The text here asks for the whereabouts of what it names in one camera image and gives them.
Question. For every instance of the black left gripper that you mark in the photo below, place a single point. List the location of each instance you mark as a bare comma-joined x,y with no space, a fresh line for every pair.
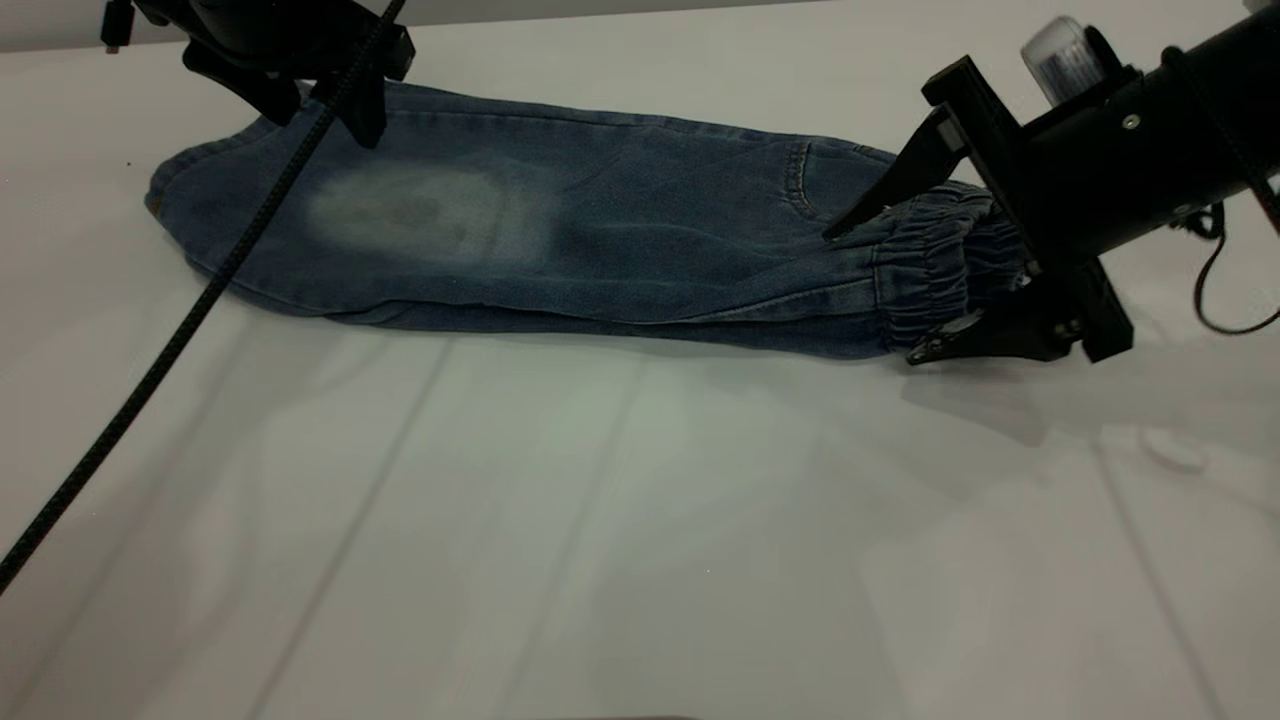
270,35

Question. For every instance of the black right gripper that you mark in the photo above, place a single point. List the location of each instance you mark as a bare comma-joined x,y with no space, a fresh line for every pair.
1090,180

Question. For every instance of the blue denim pants with print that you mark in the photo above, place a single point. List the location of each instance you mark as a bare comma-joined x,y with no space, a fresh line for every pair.
650,230

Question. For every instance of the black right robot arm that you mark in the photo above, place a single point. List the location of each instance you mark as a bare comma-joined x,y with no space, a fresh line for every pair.
1240,80

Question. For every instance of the translucent right wrist camera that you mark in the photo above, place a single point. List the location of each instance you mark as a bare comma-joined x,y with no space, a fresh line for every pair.
1060,55

